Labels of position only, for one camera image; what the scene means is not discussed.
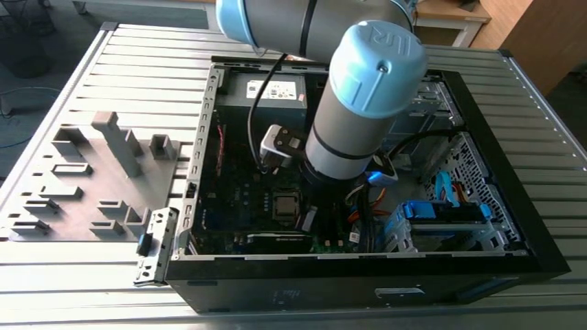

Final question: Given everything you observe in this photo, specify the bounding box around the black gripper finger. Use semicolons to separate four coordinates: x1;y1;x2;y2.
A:
300;205;320;232

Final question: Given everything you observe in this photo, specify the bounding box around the silver CPU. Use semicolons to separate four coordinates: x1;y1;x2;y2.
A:
275;196;299;215

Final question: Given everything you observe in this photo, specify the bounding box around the CPU socket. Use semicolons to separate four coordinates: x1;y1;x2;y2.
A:
270;187;304;223

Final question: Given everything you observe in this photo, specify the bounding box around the black graphics card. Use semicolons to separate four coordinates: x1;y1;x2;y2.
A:
231;230;316;254

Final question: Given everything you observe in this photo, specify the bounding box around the green motherboard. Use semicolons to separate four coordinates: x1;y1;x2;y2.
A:
190;151;363;254

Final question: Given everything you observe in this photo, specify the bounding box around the hard disk in blue carrier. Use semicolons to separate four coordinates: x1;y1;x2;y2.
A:
400;201;492;221

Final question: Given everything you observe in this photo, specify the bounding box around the black PC case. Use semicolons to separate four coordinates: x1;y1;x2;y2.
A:
163;54;572;314

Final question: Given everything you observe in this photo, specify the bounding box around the white power supply label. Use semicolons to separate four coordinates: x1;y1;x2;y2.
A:
246;79;302;101

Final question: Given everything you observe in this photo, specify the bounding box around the tall silver disk bay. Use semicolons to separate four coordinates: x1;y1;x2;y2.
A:
388;80;464;166

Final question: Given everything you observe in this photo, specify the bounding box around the low silver disk bay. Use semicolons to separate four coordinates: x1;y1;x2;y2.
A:
374;201;508;254

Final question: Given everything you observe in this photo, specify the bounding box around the grey power supply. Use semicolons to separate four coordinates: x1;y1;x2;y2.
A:
215;72;307;120

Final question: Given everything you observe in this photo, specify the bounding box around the grey parts rack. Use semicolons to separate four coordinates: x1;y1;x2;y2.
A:
0;110;194;243

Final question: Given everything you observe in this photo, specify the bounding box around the wooden desk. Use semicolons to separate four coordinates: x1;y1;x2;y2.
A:
72;0;495;48

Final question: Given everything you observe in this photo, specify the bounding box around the wooden cabinet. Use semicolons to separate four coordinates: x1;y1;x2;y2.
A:
470;0;587;96

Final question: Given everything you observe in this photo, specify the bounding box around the orange wire bundle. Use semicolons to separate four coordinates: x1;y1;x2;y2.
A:
346;185;391;224

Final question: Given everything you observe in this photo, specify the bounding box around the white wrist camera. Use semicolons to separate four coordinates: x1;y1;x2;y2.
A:
366;153;400;187
259;124;304;169

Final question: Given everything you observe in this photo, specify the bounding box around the black cable bundle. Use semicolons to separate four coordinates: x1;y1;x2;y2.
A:
359;129;464;252

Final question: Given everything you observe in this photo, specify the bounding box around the light blue data wire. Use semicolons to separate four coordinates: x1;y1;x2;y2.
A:
435;170;463;207

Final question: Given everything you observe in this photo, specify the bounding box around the black camera cable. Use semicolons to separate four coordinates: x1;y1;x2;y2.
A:
246;53;290;173

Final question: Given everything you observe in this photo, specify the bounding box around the red yellow power wire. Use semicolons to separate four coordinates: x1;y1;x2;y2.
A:
451;181;476;204

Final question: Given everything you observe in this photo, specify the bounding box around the silver card bracket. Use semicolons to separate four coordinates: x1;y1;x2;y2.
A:
132;205;180;285

